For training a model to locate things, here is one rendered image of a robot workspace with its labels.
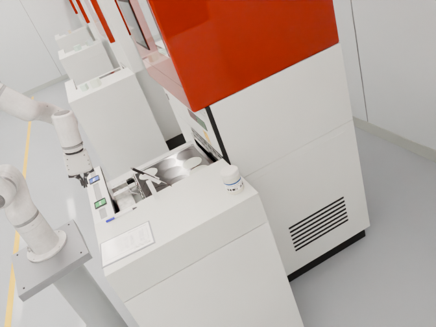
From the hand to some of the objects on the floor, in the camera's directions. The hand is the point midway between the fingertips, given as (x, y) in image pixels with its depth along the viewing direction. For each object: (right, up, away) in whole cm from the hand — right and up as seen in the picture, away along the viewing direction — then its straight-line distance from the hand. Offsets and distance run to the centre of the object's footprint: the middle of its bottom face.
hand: (84, 182), depth 166 cm
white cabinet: (+57, -77, +64) cm, 115 cm away
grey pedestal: (-3, -106, +55) cm, 119 cm away
